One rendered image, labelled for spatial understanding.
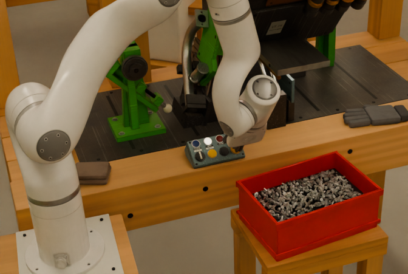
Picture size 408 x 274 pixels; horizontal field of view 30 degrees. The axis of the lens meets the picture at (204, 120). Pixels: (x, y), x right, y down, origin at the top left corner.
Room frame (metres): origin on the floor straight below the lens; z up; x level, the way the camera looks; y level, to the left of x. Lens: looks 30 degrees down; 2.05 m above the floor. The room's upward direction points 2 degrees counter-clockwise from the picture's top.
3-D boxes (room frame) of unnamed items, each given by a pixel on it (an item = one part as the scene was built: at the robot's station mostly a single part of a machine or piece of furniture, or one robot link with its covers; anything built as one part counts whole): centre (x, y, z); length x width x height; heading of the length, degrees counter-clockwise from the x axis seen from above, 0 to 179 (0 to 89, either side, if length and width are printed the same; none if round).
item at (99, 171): (1.72, 0.31, 0.91); 0.10 x 0.08 x 0.03; 86
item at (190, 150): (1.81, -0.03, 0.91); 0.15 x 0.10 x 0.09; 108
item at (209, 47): (2.06, -0.06, 1.17); 0.13 x 0.12 x 0.20; 108
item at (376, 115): (1.98, -0.51, 0.91); 0.20 x 0.11 x 0.03; 97
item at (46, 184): (1.45, 0.36, 1.19); 0.19 x 0.12 x 0.24; 24
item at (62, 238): (1.43, 0.35, 0.97); 0.19 x 0.19 x 0.18
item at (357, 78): (2.15, -0.12, 0.89); 1.10 x 0.42 x 0.02; 108
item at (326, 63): (2.08, -0.22, 1.11); 0.39 x 0.16 x 0.03; 18
